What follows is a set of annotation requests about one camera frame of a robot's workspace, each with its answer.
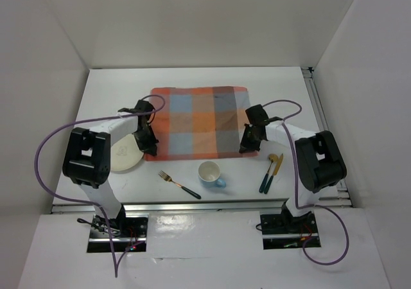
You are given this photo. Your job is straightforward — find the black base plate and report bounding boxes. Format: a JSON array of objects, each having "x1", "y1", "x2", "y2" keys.
[
  {"x1": 255, "y1": 211, "x2": 321, "y2": 250},
  {"x1": 77, "y1": 215, "x2": 148, "y2": 253}
]

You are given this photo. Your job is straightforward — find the aluminium right side rail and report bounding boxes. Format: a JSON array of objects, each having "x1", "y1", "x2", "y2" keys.
[{"x1": 295, "y1": 67, "x2": 351, "y2": 206}]

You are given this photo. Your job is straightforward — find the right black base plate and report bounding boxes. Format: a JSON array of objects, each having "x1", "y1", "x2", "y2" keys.
[{"x1": 255, "y1": 211, "x2": 321, "y2": 250}]

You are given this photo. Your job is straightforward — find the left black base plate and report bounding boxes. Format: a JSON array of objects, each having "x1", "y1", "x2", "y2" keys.
[{"x1": 77, "y1": 215, "x2": 148, "y2": 253}]

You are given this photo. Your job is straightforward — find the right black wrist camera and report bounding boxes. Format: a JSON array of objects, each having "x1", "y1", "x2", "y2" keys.
[{"x1": 245, "y1": 104, "x2": 269, "y2": 127}]

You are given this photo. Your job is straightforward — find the checkered orange blue cloth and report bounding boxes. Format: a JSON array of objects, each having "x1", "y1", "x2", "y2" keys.
[{"x1": 144, "y1": 86, "x2": 250, "y2": 161}]

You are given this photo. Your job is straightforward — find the gold spoon green handle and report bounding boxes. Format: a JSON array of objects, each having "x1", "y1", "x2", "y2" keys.
[{"x1": 259, "y1": 153, "x2": 278, "y2": 193}]

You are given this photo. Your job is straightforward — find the cream round plate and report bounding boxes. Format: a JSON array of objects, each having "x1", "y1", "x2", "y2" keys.
[{"x1": 110, "y1": 134, "x2": 144, "y2": 172}]

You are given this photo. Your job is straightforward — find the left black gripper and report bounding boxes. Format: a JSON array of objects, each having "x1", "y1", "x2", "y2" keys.
[{"x1": 132, "y1": 124, "x2": 159, "y2": 155}]

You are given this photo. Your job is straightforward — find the aluminium rail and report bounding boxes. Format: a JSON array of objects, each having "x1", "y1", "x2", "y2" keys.
[
  {"x1": 295, "y1": 67, "x2": 351, "y2": 206},
  {"x1": 49, "y1": 198, "x2": 353, "y2": 214}
]

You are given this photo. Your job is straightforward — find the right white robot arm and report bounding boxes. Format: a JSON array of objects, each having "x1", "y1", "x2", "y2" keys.
[{"x1": 240, "y1": 121, "x2": 347, "y2": 233}]

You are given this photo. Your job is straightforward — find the aluminium front rail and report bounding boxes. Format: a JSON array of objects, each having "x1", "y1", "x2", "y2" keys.
[{"x1": 49, "y1": 198, "x2": 353, "y2": 214}]

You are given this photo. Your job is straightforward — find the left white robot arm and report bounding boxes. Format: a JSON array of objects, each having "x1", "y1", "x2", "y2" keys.
[{"x1": 62, "y1": 105, "x2": 159, "y2": 237}]

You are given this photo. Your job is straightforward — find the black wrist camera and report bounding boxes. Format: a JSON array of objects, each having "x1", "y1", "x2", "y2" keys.
[
  {"x1": 245, "y1": 104, "x2": 269, "y2": 127},
  {"x1": 134, "y1": 100, "x2": 155, "y2": 115}
]

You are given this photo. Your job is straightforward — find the light blue mug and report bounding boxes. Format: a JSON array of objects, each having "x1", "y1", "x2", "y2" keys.
[{"x1": 198, "y1": 161, "x2": 227, "y2": 188}]

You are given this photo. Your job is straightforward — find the gold knife green handle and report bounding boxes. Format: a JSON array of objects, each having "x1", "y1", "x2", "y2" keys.
[{"x1": 262, "y1": 154, "x2": 284, "y2": 194}]

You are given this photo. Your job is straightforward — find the gold fork green handle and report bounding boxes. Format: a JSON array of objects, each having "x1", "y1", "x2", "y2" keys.
[{"x1": 159, "y1": 171, "x2": 202, "y2": 200}]

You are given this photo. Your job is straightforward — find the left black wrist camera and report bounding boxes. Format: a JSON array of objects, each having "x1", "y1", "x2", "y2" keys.
[{"x1": 134, "y1": 100, "x2": 155, "y2": 115}]

